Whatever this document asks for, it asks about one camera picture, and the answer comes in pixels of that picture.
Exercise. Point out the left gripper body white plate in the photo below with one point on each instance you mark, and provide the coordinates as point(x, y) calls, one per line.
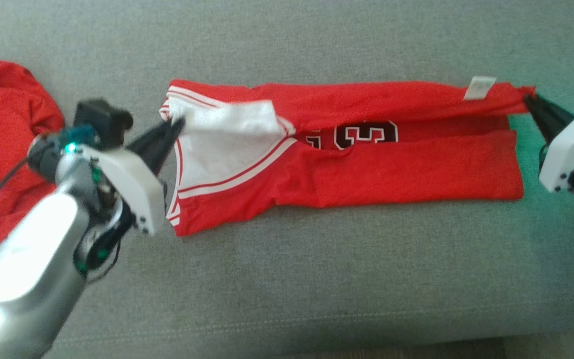
point(135, 184)

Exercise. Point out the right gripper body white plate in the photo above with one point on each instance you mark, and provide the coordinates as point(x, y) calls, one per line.
point(573, 144)

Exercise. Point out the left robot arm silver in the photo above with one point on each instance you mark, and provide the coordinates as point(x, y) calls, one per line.
point(28, 259)

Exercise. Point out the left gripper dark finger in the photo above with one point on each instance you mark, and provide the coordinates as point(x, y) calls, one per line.
point(160, 135)
point(162, 157)

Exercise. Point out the red basketball jersey white trim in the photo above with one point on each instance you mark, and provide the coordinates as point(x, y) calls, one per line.
point(366, 174)

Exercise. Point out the red shorts white side panels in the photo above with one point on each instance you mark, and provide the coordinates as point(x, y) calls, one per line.
point(3, 104)

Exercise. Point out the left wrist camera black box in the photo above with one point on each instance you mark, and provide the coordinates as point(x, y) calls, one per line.
point(102, 119)

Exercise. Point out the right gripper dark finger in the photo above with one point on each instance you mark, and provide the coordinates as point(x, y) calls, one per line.
point(546, 127)
point(548, 109)

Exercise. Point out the large grey sofa seat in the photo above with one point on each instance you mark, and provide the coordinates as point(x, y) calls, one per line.
point(317, 279)

